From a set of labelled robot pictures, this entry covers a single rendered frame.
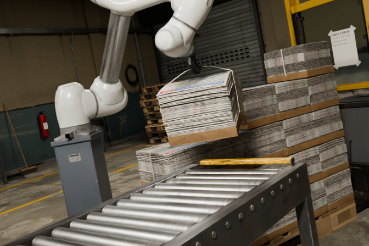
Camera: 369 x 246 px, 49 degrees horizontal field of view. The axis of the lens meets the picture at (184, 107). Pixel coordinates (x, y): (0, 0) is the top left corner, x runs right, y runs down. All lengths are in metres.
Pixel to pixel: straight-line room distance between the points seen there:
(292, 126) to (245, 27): 7.29
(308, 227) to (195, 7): 0.88
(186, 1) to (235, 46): 8.58
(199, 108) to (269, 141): 1.04
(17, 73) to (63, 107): 7.10
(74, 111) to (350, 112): 2.26
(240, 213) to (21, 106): 8.12
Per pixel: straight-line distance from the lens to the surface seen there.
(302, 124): 2.75
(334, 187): 3.01
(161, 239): 1.06
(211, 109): 1.56
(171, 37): 1.37
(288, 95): 2.66
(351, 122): 3.51
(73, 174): 2.07
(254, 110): 2.44
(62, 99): 2.06
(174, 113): 1.60
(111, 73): 2.08
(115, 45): 2.01
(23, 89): 9.13
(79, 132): 2.05
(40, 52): 9.49
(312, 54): 2.88
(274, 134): 2.56
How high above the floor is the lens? 1.15
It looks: 3 degrees down
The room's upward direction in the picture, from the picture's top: 10 degrees counter-clockwise
